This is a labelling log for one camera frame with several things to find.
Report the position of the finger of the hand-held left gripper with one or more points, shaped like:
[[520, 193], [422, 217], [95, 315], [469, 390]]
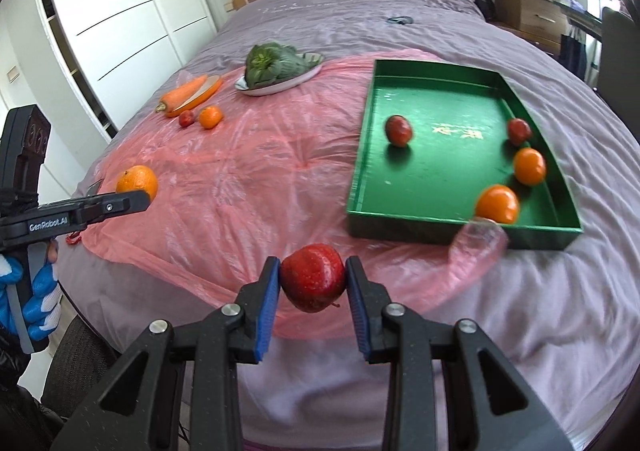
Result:
[[115, 206]]

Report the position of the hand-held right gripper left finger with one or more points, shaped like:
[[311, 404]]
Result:
[[267, 311]]

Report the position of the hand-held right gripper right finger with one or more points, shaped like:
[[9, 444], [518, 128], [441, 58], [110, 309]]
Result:
[[357, 311]]

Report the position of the orange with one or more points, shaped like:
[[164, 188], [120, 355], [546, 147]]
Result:
[[210, 117], [137, 178], [497, 203], [530, 166]]

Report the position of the red apple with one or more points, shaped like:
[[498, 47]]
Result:
[[398, 130], [312, 276], [519, 131], [186, 118]]

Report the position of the green rectangular tray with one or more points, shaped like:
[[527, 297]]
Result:
[[440, 171]]

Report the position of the person's left forearm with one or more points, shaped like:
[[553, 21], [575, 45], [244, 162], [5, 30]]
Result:
[[10, 356]]

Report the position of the person's left hand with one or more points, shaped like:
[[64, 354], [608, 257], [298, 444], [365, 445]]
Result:
[[42, 301]]

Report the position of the pink plastic sheet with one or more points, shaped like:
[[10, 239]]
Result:
[[240, 191]]

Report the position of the carrot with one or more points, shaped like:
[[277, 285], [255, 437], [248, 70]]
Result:
[[182, 92]]

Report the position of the orange rimmed plate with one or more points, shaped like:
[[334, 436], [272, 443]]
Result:
[[213, 87]]

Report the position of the black office chair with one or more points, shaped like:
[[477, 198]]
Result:
[[75, 356]]

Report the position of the white wardrobe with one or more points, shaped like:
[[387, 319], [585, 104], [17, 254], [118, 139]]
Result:
[[125, 6]]

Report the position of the white plate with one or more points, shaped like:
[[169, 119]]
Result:
[[280, 87]]

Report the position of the green bok choy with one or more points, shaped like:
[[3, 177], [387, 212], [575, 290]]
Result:
[[270, 63]]

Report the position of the dark shopping bag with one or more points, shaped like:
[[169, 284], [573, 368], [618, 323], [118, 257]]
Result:
[[572, 53]]

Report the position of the wooden dresser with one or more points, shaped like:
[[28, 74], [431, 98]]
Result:
[[530, 11]]

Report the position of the grey chair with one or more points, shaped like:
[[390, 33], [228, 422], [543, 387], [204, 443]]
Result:
[[622, 56]]

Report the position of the glass desk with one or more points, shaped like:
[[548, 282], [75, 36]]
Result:
[[582, 16]]

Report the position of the wall light switch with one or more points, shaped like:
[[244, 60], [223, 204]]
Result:
[[11, 73]]

